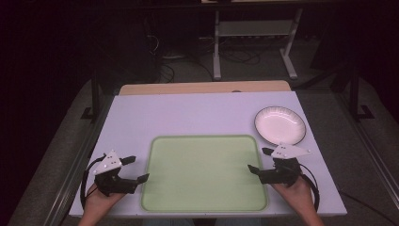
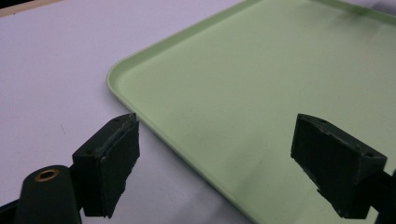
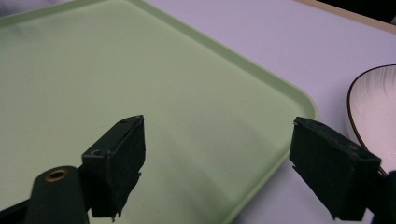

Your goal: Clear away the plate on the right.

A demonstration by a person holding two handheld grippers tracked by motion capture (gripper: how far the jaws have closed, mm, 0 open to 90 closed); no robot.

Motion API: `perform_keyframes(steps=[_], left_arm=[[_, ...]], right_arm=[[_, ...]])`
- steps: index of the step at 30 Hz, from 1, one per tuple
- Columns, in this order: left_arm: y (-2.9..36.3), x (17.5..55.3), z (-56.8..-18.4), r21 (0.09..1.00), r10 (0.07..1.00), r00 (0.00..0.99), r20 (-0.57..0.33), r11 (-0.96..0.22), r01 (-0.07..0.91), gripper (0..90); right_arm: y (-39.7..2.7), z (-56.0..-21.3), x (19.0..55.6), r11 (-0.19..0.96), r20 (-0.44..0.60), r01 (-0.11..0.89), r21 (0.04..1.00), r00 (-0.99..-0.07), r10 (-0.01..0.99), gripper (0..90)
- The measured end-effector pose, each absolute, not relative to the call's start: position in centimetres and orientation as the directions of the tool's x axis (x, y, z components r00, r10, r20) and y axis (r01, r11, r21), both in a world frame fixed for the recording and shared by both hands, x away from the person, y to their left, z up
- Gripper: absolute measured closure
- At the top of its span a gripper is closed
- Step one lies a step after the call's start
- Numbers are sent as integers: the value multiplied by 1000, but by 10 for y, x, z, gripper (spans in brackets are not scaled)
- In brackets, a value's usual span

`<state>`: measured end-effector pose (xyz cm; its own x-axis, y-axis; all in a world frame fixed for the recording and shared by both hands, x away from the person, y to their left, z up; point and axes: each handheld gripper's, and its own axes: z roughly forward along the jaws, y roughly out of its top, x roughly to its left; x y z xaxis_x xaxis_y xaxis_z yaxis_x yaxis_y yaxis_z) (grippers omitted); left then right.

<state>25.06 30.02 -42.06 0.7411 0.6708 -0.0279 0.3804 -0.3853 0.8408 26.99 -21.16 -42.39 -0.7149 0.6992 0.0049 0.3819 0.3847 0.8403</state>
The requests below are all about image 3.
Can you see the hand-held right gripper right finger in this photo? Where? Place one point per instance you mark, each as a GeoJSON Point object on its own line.
{"type": "Point", "coordinates": [330, 168]}

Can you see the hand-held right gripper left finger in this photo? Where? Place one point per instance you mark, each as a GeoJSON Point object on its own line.
{"type": "Point", "coordinates": [120, 165]}

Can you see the white bowl with dark rim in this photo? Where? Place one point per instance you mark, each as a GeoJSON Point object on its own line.
{"type": "Point", "coordinates": [373, 112]}

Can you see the light green plastic tray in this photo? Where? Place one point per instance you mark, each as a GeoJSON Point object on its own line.
{"type": "Point", "coordinates": [149, 93]}

